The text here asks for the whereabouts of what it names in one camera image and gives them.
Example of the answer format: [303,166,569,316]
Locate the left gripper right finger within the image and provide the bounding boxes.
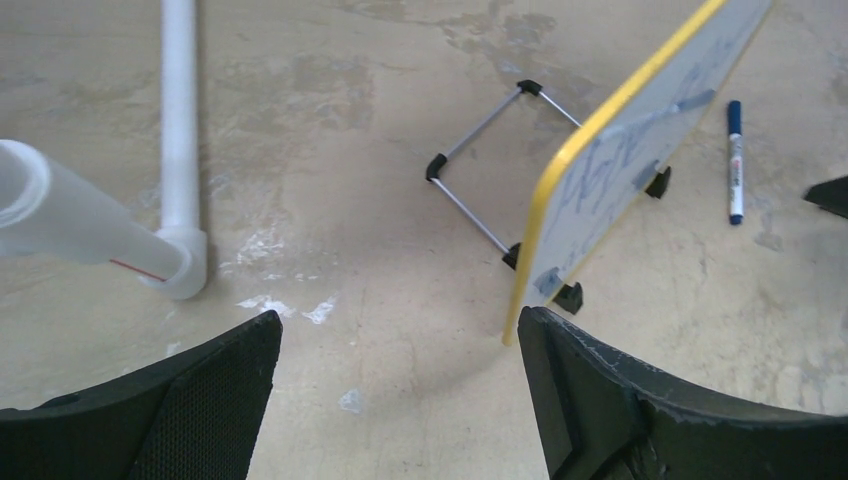
[517,307,847,479]

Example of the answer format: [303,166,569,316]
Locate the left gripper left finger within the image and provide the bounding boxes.
[1,311,283,479]

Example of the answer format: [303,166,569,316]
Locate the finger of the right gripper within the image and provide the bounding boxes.
[803,176,848,218]

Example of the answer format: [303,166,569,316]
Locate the blue white marker pen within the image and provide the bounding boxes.
[726,100,744,226]

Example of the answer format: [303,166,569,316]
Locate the yellow framed whiteboard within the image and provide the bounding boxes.
[425,0,776,347]

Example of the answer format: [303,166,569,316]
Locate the white PVC pipe frame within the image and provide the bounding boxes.
[1,1,208,309]

